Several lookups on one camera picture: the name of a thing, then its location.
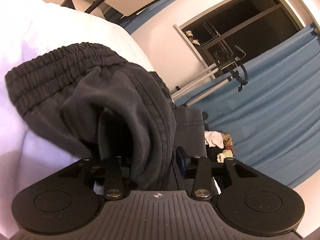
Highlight pile of clothes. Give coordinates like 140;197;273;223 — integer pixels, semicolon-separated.
203;112;235;164

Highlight pastel bed sheet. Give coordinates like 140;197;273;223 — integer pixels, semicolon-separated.
0;0;156;239

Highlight dark window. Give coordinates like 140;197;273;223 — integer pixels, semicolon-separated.
174;0;305;67

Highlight large blue curtain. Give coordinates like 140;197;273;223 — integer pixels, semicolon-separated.
194;25;319;188

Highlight black pants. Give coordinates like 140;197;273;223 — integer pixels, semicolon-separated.
5;42;206;193

